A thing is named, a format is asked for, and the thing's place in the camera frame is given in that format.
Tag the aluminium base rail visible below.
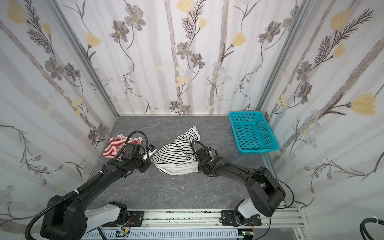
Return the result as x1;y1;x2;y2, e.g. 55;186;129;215
83;208;307;230

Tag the teal plastic basket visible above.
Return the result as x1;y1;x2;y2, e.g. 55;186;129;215
229;111;280;155

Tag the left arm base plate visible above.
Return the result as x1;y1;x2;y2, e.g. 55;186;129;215
122;211;144;228

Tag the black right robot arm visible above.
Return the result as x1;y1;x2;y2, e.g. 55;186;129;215
194;149;286;227

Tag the black white striped tank top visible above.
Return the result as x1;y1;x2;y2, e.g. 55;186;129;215
151;126;201;176

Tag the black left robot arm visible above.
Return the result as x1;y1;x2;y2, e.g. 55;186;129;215
40;143;157;240

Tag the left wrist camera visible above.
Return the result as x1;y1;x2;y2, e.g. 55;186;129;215
142;144;157;161

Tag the white perforated cable duct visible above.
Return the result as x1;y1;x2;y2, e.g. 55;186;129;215
80;229;245;240

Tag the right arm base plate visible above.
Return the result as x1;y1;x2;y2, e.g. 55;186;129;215
220;210;262;227

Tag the red white striped tank top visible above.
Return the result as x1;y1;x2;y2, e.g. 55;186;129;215
103;134;143;159

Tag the black cable far right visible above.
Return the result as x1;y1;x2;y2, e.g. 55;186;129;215
359;217;384;240

